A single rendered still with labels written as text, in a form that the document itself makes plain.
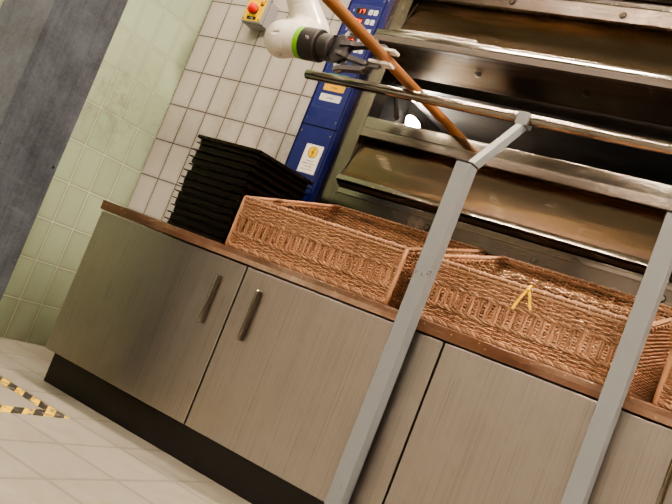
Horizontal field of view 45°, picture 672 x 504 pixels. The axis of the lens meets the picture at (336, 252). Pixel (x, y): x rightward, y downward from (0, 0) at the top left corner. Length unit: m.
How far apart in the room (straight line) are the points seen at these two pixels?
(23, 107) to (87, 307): 0.66
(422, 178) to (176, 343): 0.95
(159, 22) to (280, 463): 1.86
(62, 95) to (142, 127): 1.08
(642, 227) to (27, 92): 1.66
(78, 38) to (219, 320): 0.81
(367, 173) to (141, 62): 1.02
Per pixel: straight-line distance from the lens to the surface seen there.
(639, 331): 1.72
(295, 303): 2.08
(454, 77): 2.73
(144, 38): 3.24
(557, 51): 2.65
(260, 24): 3.16
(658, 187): 2.43
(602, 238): 2.40
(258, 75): 3.14
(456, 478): 1.84
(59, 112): 2.24
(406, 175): 2.67
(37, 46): 2.18
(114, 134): 3.21
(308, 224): 2.18
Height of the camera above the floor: 0.52
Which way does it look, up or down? 4 degrees up
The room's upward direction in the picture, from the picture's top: 22 degrees clockwise
